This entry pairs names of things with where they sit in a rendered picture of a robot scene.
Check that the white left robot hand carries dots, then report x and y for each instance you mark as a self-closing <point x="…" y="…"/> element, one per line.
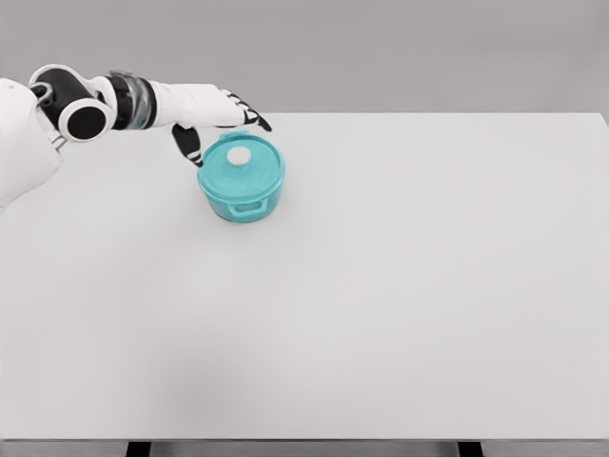
<point x="209" y="107"/>

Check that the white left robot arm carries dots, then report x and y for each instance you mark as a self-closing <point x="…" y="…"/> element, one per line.
<point x="90" y="109"/>

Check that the teal pot lid white knob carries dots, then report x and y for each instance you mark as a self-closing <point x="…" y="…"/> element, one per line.
<point x="240" y="159"/>

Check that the teal cooking pot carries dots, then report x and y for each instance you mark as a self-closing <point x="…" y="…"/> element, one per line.
<point x="247" y="200"/>

